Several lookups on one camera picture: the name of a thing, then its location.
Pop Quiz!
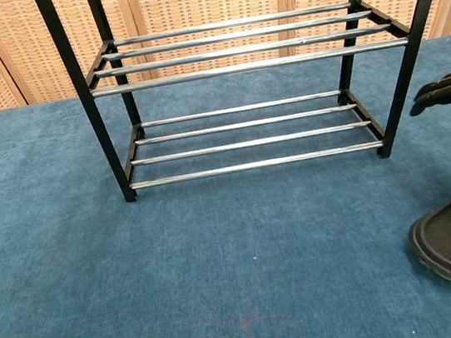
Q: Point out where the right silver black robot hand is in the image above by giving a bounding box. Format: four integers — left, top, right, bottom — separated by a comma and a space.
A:
403, 60, 451, 117

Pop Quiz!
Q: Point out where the black metal shoe rack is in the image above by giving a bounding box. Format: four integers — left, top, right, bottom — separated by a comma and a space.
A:
32, 0, 451, 213

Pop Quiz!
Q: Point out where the blue carpet table mat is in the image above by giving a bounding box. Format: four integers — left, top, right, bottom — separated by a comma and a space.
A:
0, 35, 451, 338

